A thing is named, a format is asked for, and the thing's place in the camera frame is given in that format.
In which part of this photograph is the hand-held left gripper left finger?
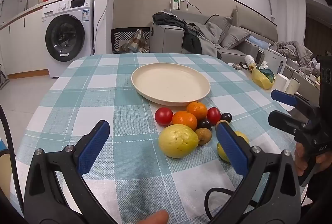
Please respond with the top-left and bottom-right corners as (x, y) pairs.
(23, 120), (117, 224)

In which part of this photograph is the thin hanging cable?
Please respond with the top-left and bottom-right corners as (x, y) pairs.
(93, 0), (116, 55)

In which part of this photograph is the blue cloth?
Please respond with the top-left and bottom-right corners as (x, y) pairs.
(246, 35), (270, 48)

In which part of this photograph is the white sheer curtain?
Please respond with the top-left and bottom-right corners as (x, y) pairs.
(277, 0), (306, 45)

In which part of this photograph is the plaid cloth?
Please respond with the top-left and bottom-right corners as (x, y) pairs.
(116, 29), (150, 53)

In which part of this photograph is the green yellow guava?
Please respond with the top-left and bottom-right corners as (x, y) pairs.
(217, 131), (250, 162)

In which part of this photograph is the dark clothes pile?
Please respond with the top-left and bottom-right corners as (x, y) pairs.
(152, 12), (203, 55)

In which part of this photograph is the thick black cable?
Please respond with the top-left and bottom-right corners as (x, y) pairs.
(0, 105), (21, 214)

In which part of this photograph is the grey bedding pile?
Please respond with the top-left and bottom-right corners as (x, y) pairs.
(270, 41), (314, 69)

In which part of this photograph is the grey pillow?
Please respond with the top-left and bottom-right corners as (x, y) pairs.
(206, 15), (232, 44)
(220, 26), (251, 49)

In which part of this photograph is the thin black cable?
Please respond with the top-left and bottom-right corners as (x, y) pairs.
(204, 187), (237, 220)

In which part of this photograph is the white side table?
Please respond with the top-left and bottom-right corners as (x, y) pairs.
(228, 63), (321, 100)

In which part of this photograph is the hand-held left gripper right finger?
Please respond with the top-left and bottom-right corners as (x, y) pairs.
(215, 122), (301, 224)

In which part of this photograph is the white bottle yellow label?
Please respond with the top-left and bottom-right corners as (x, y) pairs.
(244, 55), (257, 70)

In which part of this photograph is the red tomato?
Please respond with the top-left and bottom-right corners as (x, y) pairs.
(207, 107), (221, 125)
(155, 107), (173, 126)

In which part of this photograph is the orange mandarin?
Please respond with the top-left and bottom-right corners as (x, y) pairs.
(187, 101), (208, 121)
(172, 111), (198, 130)

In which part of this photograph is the teal checked tablecloth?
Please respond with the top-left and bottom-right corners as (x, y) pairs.
(10, 53), (309, 224)

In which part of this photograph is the grey sofa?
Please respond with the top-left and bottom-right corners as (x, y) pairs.
(150, 5), (278, 64)

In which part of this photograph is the yellow plastic bag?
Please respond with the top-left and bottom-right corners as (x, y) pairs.
(251, 66), (275, 89)

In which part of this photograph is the green packet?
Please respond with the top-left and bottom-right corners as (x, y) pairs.
(261, 68), (275, 82)

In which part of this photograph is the cream round plate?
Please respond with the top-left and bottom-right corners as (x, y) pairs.
(131, 63), (210, 106)

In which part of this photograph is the brown longan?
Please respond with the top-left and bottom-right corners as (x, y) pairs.
(195, 128), (212, 145)

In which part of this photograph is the white kitchen cabinet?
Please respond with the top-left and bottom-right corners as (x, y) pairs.
(0, 6), (50, 75)

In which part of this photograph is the grey garment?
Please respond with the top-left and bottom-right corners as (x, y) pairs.
(187, 23), (221, 58)

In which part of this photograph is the person's left hand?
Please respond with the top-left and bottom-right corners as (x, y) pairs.
(141, 210), (169, 224)

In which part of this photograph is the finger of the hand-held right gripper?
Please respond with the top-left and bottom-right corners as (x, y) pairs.
(268, 110), (310, 137)
(271, 89), (321, 121)

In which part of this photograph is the white appliance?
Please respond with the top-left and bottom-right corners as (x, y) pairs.
(263, 48), (287, 74)

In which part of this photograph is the person's right hand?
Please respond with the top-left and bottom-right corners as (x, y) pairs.
(295, 142), (332, 177)

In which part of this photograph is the black striped laundry basket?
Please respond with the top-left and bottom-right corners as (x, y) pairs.
(111, 27), (151, 54)

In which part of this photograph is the large yellow guava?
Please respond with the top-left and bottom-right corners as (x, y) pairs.
(158, 124), (199, 158)

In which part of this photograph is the white washing machine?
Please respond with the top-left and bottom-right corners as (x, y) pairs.
(41, 0), (95, 78)

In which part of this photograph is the brown curtain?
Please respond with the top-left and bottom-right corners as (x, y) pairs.
(306, 0), (332, 58)

